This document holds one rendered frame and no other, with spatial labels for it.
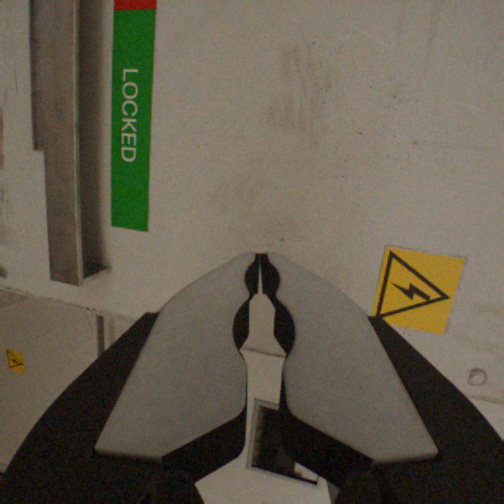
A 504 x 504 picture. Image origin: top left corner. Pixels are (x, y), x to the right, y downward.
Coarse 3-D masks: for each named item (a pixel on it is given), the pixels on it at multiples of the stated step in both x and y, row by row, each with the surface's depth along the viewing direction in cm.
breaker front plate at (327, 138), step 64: (0, 0) 26; (192, 0) 22; (256, 0) 21; (320, 0) 20; (384, 0) 20; (448, 0) 19; (0, 64) 27; (192, 64) 23; (256, 64) 22; (320, 64) 21; (384, 64) 20; (448, 64) 19; (0, 128) 29; (192, 128) 24; (256, 128) 23; (320, 128) 22; (384, 128) 21; (448, 128) 20; (0, 192) 30; (192, 192) 26; (256, 192) 24; (320, 192) 23; (384, 192) 22; (448, 192) 21; (0, 256) 32; (128, 256) 28; (192, 256) 27; (320, 256) 24; (384, 256) 23; (448, 256) 22; (256, 320) 27; (448, 320) 23
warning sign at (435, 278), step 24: (384, 264) 23; (408, 264) 23; (432, 264) 22; (456, 264) 22; (384, 288) 24; (408, 288) 23; (432, 288) 23; (456, 288) 22; (384, 312) 24; (408, 312) 24; (432, 312) 23
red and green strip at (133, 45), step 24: (120, 0) 23; (144, 0) 23; (120, 24) 24; (144, 24) 23; (120, 48) 24; (144, 48) 24; (120, 72) 25; (144, 72) 24; (120, 96) 25; (144, 96) 25; (120, 120) 26; (144, 120) 25; (120, 144) 26; (144, 144) 26; (120, 168) 27; (144, 168) 26; (120, 192) 27; (144, 192) 27; (120, 216) 28; (144, 216) 27
